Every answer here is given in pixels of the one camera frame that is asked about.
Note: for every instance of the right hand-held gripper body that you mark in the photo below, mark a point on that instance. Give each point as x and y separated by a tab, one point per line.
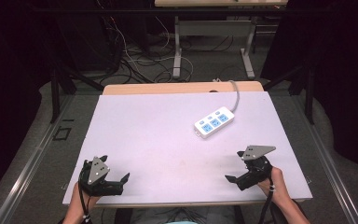
255	171

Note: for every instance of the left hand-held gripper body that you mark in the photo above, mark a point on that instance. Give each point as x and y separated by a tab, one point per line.
97	182

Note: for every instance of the person's left hand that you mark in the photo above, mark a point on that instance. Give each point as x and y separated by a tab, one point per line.
80	199

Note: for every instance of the person's right hand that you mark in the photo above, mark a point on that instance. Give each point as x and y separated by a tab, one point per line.
276	185

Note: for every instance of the white power strip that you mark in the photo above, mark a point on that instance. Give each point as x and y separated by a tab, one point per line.
214	122

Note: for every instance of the white board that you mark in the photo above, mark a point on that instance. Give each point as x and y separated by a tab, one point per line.
174	149

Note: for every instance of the person's grey clothing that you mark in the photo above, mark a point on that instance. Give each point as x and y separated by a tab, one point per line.
180	215

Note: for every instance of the black metal stand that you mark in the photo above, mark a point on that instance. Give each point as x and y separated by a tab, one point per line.
59	90
307	90

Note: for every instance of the wooden table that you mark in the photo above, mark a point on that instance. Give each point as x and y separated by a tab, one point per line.
167	88

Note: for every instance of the silver metal floor rail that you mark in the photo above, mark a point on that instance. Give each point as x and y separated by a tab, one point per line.
332	174
28	168

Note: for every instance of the grey metal desk frame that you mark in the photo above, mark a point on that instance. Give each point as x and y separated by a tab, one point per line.
213	28

